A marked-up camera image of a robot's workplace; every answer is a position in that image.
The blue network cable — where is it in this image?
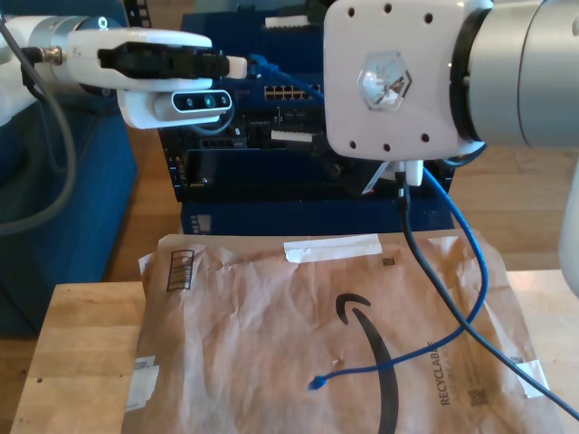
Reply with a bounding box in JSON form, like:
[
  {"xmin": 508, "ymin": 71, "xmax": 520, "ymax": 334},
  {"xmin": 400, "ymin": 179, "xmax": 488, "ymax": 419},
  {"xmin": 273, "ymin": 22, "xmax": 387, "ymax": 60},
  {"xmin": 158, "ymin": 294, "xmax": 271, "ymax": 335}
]
[{"xmin": 247, "ymin": 52, "xmax": 491, "ymax": 391}]

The black rack server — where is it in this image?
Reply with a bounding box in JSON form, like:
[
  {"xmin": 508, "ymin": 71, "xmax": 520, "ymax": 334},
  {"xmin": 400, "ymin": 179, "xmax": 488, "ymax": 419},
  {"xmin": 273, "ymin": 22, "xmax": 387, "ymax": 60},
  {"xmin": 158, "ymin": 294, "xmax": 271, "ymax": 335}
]
[{"xmin": 176, "ymin": 104, "xmax": 329, "ymax": 150}]

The blue equipment case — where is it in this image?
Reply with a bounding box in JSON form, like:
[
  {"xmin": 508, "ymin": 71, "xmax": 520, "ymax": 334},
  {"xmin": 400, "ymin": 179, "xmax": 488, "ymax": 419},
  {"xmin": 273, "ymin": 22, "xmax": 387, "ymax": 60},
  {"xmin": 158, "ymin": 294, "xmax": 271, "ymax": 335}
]
[{"xmin": 179, "ymin": 198, "xmax": 456, "ymax": 236}]

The long white tape strip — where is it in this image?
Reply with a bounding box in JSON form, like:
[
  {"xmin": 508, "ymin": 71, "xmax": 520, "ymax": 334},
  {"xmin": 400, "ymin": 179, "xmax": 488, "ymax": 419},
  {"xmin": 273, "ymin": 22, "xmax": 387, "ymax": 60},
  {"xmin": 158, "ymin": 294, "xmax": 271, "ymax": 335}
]
[{"xmin": 283, "ymin": 234, "xmax": 384, "ymax": 264}]

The brown paper mailer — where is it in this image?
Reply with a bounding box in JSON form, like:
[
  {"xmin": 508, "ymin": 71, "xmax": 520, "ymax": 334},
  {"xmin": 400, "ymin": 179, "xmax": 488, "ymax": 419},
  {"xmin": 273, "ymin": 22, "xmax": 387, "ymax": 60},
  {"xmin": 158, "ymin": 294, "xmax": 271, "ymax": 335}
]
[{"xmin": 121, "ymin": 228, "xmax": 566, "ymax": 434}]

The blue sofa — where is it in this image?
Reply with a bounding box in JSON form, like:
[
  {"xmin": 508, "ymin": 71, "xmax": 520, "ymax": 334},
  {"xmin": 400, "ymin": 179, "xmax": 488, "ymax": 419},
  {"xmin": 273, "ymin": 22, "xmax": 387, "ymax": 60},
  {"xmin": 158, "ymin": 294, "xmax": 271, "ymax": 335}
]
[{"xmin": 0, "ymin": 0, "xmax": 139, "ymax": 339}]

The white paper label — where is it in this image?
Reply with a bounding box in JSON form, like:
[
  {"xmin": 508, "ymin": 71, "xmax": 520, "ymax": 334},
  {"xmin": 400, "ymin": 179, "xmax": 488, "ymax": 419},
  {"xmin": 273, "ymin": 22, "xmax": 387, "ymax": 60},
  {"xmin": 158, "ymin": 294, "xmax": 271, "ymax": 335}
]
[{"xmin": 124, "ymin": 355, "xmax": 160, "ymax": 412}]

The short white tape piece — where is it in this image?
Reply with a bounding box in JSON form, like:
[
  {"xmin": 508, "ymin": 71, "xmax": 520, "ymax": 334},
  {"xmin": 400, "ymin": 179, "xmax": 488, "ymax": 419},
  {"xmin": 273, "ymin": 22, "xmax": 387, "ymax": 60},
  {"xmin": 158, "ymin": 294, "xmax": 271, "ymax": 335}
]
[{"xmin": 513, "ymin": 359, "xmax": 552, "ymax": 399}]

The blue network switch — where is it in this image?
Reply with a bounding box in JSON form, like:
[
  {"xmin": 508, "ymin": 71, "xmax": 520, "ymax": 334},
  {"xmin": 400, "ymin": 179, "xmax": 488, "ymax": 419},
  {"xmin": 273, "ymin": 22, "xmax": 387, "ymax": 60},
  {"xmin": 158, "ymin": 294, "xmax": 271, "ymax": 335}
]
[{"xmin": 180, "ymin": 11, "xmax": 327, "ymax": 109}]

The black perforated rack post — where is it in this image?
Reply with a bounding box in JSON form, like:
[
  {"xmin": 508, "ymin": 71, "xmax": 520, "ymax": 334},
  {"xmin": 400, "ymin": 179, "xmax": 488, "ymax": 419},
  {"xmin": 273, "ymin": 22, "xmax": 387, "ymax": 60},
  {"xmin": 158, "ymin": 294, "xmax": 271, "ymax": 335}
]
[
  {"xmin": 424, "ymin": 160, "xmax": 456, "ymax": 200},
  {"xmin": 124, "ymin": 0, "xmax": 185, "ymax": 203}
]

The thick grey cable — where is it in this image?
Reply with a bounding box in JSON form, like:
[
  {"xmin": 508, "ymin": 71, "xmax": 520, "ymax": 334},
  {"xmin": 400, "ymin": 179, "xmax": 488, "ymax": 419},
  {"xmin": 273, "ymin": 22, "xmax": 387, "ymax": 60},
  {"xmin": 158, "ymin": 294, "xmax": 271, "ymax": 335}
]
[{"xmin": 0, "ymin": 20, "xmax": 77, "ymax": 236}]

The black camera cable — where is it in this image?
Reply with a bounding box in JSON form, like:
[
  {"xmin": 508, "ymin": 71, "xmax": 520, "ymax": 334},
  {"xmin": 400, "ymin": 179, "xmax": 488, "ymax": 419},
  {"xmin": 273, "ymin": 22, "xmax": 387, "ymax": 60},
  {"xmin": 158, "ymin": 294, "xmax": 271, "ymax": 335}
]
[{"xmin": 395, "ymin": 169, "xmax": 579, "ymax": 420}]

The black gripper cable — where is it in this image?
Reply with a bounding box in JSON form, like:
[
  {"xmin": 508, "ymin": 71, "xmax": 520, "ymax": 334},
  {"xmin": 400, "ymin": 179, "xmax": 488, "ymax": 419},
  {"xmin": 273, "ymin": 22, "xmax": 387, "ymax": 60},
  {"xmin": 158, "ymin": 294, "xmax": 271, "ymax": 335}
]
[{"xmin": 445, "ymin": 144, "xmax": 488, "ymax": 167}]

